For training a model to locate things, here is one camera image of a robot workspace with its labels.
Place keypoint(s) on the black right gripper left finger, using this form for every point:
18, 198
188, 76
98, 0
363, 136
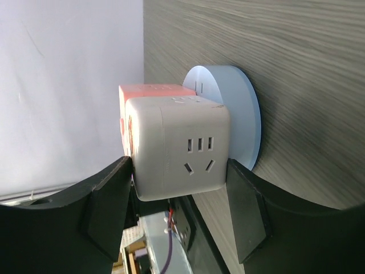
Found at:
77, 230

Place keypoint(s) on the light blue round power strip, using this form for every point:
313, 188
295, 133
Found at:
229, 85

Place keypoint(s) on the pink cube socket adapter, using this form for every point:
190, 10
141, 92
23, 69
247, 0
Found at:
140, 90

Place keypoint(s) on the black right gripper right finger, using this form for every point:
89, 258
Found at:
278, 232

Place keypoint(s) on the white cube socket adapter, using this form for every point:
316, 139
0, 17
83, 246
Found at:
179, 145

